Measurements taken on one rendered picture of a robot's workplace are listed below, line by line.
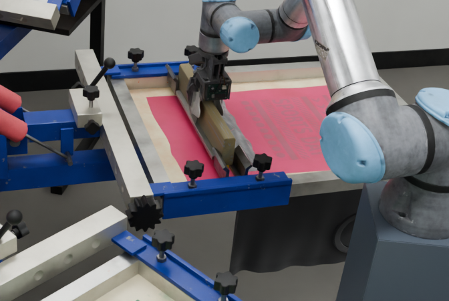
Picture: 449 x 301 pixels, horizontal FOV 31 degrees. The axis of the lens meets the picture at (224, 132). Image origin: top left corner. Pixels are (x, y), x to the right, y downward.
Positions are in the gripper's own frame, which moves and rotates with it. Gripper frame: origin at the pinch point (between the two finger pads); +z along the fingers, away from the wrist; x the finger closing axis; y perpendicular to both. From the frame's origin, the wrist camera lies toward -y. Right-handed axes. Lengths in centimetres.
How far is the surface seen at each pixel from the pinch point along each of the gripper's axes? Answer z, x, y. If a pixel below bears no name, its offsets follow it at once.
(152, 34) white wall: 74, 41, -199
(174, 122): 5.3, -5.4, -6.5
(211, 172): 5.1, -2.8, 17.0
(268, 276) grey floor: 101, 49, -43
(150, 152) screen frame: 1.6, -16.4, 11.4
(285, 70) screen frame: 2.5, 33.1, -25.0
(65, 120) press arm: -3.4, -35.0, 2.4
